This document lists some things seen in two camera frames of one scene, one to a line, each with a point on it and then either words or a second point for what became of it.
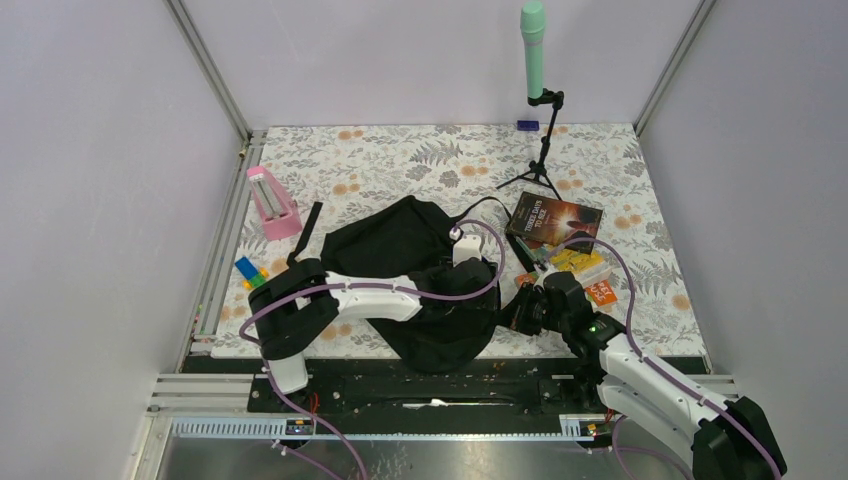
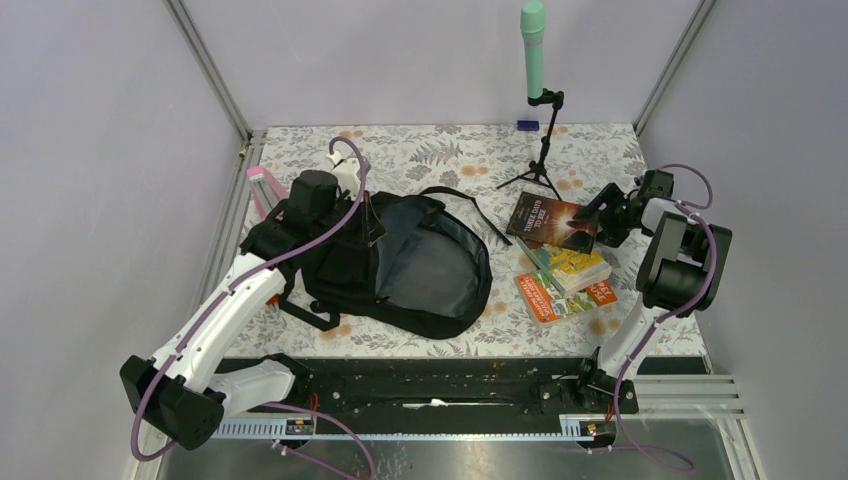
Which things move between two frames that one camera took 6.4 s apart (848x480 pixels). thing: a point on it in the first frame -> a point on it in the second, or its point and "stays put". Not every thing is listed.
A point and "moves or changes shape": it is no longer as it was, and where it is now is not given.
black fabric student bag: (387, 242) moves or changes shape
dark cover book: (554, 221) stays put
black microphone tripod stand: (537, 168) stays put
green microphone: (532, 21) stays put
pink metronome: (280, 215) stays put
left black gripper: (483, 300) -> (369, 229)
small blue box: (527, 125) stays put
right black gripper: (519, 319) -> (610, 234)
